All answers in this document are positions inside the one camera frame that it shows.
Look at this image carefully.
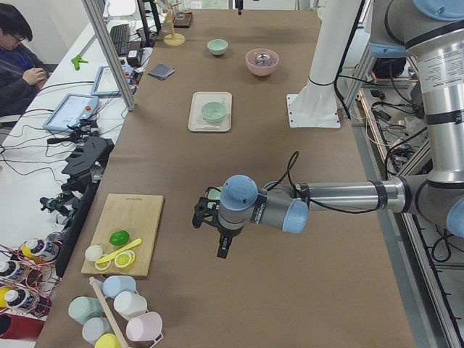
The wooden cup stand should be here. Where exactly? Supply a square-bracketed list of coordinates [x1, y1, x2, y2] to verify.
[163, 1, 185, 46]

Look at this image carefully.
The lemon slice right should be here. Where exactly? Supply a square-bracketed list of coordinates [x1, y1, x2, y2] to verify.
[114, 249, 136, 268]

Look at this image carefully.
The black keyboard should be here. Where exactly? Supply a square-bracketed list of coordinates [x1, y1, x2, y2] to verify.
[109, 24, 131, 57]

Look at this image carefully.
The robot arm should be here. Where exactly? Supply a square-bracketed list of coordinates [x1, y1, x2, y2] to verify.
[192, 1, 463, 258]

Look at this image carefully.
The wooden cutting board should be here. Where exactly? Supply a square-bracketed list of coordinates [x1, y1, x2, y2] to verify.
[90, 194, 164, 278]

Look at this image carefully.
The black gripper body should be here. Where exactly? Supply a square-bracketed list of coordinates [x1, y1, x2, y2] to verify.
[192, 187, 242, 238]

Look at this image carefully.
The grey mug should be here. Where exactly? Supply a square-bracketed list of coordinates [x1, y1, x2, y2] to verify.
[81, 318, 112, 346]

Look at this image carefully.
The white garlic toy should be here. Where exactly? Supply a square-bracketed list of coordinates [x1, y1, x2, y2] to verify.
[85, 244, 104, 262]

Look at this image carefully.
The yellow plastic knife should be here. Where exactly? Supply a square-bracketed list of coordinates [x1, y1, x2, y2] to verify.
[96, 238, 143, 263]

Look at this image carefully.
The metal scoop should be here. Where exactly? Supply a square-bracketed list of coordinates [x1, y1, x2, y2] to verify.
[254, 52, 271, 65]

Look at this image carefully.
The cream serving tray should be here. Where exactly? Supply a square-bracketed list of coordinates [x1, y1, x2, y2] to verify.
[188, 91, 232, 133]

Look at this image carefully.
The person in dark jacket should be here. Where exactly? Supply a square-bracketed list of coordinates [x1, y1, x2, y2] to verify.
[1, 3, 49, 117]

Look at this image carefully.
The pink mug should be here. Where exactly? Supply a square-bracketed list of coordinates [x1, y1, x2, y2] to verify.
[125, 312, 163, 342]

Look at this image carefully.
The teach pendant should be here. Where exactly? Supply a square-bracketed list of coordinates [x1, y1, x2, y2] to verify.
[42, 94, 99, 132]
[91, 66, 120, 97]

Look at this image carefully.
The green mug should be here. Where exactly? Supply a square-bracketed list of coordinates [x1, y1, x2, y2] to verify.
[68, 296, 103, 325]

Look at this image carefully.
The green bowl on tray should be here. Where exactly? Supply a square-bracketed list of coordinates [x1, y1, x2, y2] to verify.
[201, 101, 228, 124]

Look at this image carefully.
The lemon slice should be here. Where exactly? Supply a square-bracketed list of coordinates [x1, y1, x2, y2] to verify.
[94, 260, 112, 271]
[114, 249, 136, 268]

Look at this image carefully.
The teach pendant near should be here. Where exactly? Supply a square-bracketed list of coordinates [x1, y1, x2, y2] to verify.
[42, 94, 99, 132]

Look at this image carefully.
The teach pendant far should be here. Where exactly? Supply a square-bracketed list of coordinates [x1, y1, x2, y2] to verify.
[91, 66, 120, 97]

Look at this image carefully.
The green bowl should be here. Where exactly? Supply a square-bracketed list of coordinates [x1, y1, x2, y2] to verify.
[207, 188, 221, 200]
[207, 38, 228, 57]
[201, 101, 228, 124]

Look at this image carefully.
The white pillar base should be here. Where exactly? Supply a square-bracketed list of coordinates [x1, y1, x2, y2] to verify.
[287, 0, 364, 128]

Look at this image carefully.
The lemon slice left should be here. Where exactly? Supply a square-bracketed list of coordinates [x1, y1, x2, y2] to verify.
[94, 260, 112, 271]

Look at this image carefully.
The grey folded cloth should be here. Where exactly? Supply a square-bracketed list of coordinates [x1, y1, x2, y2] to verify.
[148, 63, 175, 80]

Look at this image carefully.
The aluminium frame post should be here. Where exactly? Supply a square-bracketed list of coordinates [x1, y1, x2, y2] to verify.
[81, 0, 136, 112]

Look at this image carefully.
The pink bowl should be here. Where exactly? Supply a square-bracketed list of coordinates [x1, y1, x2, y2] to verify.
[245, 49, 280, 77]

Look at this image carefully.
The green lime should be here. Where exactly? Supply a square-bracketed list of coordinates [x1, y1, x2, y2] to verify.
[109, 230, 130, 246]

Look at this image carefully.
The yellow mug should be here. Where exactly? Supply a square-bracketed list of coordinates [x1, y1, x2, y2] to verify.
[94, 333, 121, 348]

